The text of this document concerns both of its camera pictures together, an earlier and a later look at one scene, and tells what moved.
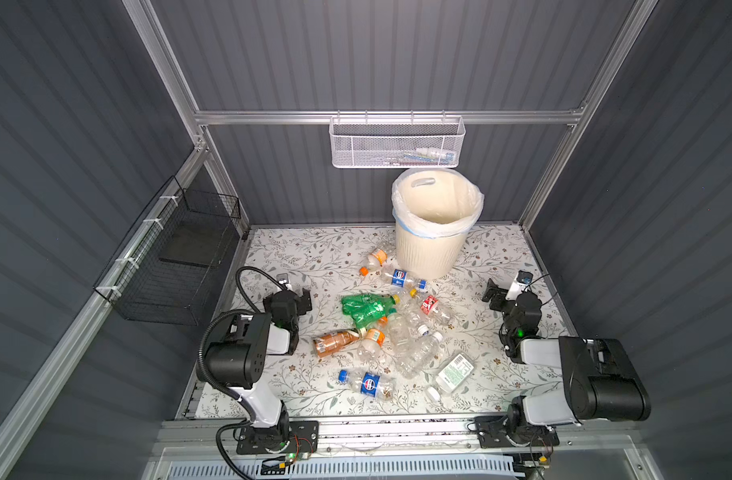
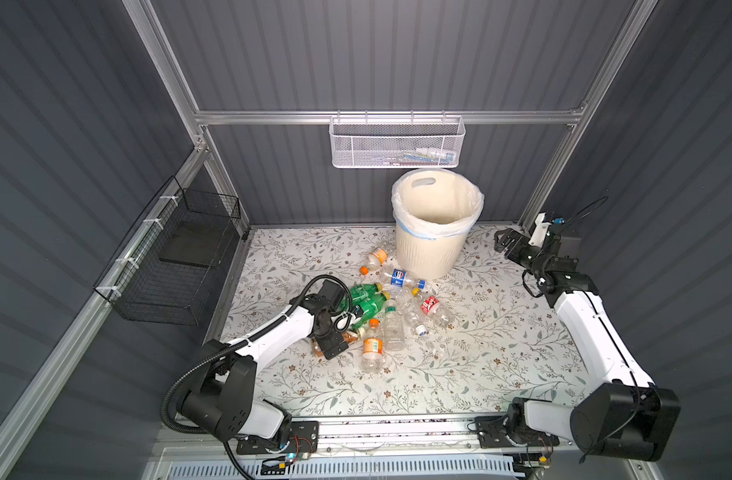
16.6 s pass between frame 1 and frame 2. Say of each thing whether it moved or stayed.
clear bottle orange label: moved
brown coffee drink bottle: stayed
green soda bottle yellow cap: moved
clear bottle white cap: moved
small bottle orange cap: stayed
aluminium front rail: stayed
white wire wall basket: stayed
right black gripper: moved
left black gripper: moved
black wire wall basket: stayed
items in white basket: stayed
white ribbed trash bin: stayed
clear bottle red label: stayed
